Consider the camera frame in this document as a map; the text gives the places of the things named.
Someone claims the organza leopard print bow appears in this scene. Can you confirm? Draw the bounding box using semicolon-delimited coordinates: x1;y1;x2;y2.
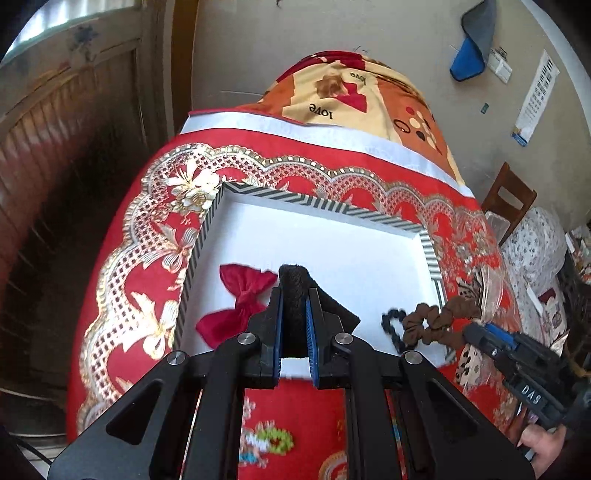
450;270;506;400

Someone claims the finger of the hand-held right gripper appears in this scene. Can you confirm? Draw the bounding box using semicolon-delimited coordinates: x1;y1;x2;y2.
462;322;504;366
485;322;532;354

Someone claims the black cable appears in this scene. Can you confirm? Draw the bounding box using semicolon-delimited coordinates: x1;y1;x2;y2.
14;438;54;466

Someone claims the printed orange red blanket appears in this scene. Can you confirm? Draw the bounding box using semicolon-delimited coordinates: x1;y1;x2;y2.
256;48;472;195

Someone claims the blue grey towel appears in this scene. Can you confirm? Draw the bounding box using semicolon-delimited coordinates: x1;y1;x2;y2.
450;0;497;84

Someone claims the wall calendar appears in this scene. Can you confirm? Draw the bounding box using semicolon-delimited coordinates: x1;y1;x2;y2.
510;50;560;148

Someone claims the brown scrunchie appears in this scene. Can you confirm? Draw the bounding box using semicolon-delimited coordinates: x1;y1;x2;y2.
402;295;483;354

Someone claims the white tray with striped rim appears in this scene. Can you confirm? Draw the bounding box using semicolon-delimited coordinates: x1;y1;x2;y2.
172;181;455;381

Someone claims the red gold floral tablecloth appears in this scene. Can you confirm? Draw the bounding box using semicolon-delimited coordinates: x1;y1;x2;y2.
65;111;525;480

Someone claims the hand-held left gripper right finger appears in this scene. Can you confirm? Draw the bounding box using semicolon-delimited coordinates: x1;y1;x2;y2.
307;287;539;480

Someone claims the white patterned cloth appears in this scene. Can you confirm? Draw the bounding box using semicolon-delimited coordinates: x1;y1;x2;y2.
501;208;573;333

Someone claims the red velvet hair bow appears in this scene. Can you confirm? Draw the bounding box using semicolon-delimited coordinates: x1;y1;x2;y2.
195;263;280;350

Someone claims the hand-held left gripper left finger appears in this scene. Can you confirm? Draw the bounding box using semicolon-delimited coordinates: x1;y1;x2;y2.
46;286;284;480

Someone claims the white wall switch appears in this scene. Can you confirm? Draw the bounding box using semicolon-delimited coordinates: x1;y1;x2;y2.
487;48;513;84

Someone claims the black beaded hair tie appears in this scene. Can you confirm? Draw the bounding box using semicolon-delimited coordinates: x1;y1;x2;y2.
381;308;409;356

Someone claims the wooden door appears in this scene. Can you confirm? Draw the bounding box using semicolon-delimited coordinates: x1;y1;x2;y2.
0;0;197;352

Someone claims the black velvet hair accessory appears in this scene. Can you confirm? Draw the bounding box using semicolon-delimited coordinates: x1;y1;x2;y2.
277;263;363;361

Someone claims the person's right hand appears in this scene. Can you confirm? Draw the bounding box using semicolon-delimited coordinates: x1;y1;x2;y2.
517;425;568;476

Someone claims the wooden chair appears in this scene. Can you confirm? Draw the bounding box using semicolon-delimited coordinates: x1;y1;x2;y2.
481;161;539;247

